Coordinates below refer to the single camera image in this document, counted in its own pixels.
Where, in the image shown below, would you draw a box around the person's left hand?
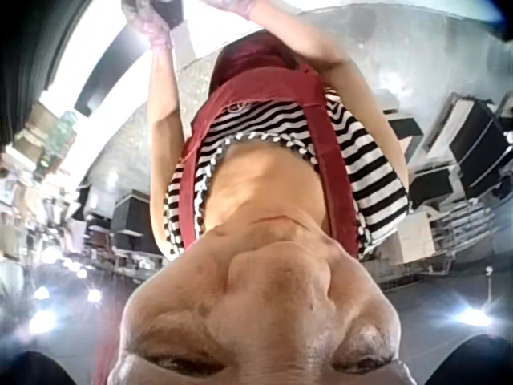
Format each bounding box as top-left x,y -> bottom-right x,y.
121,0 -> 178,52

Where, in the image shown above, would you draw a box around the person's right hand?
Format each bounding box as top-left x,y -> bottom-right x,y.
200,0 -> 260,22

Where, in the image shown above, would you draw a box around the black handheld object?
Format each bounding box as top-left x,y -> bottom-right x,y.
151,0 -> 186,30

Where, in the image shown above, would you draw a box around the cluttered goods shelf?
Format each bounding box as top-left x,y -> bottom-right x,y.
0,99 -> 83,265

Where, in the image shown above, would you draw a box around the stack of black boxes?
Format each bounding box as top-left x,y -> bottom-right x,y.
108,189 -> 162,253

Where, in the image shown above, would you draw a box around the black boxes with white lids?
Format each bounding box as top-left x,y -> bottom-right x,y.
384,90 -> 513,209

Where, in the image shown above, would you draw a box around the white carton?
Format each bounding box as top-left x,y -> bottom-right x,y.
395,209 -> 439,262

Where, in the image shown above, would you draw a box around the wire rack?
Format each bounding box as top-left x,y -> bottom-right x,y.
434,197 -> 513,265

